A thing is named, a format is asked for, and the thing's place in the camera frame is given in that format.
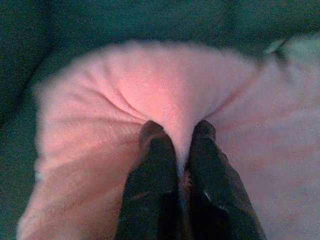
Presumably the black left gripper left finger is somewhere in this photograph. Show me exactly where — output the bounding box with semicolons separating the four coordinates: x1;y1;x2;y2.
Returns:
116;120;188;240

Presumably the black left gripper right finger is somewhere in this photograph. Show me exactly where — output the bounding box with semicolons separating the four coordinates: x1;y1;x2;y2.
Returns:
184;119;267;240

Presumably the pink dotted plush pillow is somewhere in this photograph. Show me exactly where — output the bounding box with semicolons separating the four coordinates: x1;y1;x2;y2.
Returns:
16;41;320;240

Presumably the dark grey leather sofa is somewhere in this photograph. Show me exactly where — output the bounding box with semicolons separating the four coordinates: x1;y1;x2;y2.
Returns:
0;0;320;240

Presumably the pale white cloth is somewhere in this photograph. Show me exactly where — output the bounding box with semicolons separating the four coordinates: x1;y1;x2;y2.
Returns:
264;33;320;66

